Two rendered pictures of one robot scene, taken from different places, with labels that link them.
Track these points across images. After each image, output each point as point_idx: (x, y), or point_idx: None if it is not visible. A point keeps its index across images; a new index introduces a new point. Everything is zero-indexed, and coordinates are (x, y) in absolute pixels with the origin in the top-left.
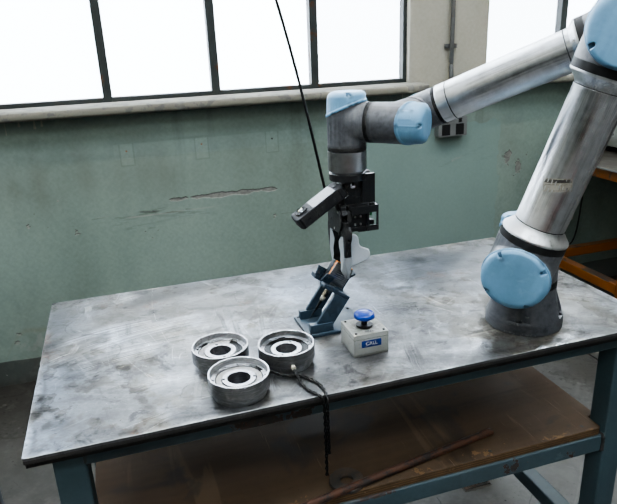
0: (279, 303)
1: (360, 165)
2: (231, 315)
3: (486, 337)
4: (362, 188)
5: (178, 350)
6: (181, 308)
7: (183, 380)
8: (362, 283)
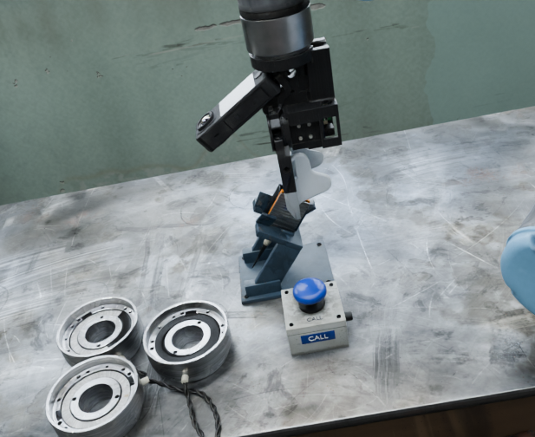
0: (232, 225)
1: (293, 39)
2: (162, 245)
3: (525, 329)
4: (308, 76)
5: (68, 310)
6: (109, 227)
7: (46, 375)
8: (362, 189)
